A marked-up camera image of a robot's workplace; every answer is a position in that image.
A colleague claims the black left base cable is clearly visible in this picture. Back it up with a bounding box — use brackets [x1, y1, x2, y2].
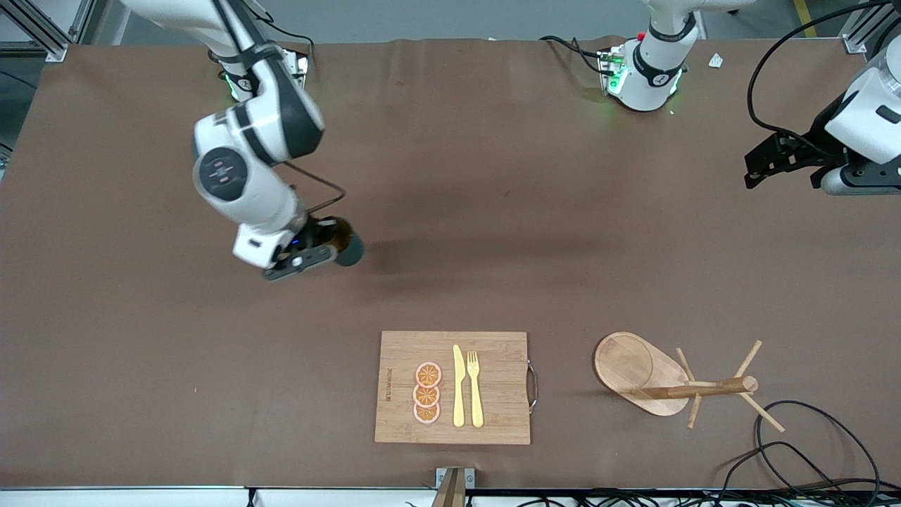
[539, 35, 607, 75]

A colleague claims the yellow plastic knife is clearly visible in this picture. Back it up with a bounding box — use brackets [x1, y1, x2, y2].
[452, 344, 466, 428]

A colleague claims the black right base cable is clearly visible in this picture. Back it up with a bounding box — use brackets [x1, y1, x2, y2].
[264, 20, 315, 68]

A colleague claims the wooden cutting board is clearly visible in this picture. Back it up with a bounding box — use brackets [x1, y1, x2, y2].
[374, 331, 539, 446]

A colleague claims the black looped cable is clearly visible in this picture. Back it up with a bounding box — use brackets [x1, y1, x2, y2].
[717, 441, 849, 495]
[755, 400, 884, 497]

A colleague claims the black base cable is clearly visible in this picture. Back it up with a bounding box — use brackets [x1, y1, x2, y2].
[264, 20, 315, 68]
[539, 35, 607, 75]

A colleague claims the metal table edge bracket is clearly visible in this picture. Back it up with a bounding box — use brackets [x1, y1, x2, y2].
[434, 467, 477, 507]

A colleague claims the black cable bundle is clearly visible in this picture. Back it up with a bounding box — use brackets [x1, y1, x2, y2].
[465, 486, 901, 507]

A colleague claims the yellow plastic fork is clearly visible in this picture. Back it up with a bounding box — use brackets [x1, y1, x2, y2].
[467, 351, 485, 429]

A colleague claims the teal cup with handle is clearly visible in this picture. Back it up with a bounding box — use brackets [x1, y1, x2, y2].
[322, 217, 365, 269]

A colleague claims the aluminium frame profile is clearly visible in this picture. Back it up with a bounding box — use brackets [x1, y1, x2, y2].
[840, 0, 891, 54]
[0, 0, 96, 63]

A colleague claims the wooden cup rack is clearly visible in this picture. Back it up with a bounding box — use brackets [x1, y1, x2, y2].
[593, 332, 786, 432]

